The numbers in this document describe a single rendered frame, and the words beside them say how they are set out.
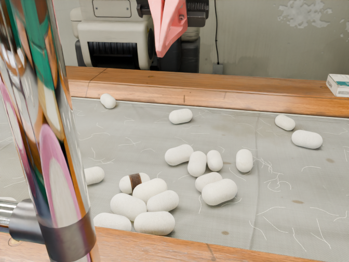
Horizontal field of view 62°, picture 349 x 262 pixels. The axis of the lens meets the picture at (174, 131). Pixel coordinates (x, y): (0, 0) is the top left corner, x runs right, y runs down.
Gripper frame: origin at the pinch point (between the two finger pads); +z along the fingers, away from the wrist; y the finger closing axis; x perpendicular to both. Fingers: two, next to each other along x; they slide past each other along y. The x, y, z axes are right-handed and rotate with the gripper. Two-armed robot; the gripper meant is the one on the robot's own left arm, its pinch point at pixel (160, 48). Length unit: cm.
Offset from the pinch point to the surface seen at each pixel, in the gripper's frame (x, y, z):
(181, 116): 10.0, 2.3, 4.3
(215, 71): 173, -3, -114
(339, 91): 14.8, 26.4, -4.7
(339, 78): 16.3, 27.3, -8.2
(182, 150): 3.4, 4.1, 11.8
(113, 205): -2.5, -0.6, 19.7
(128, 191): -0.2, -0.3, 17.9
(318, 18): 148, 69, -147
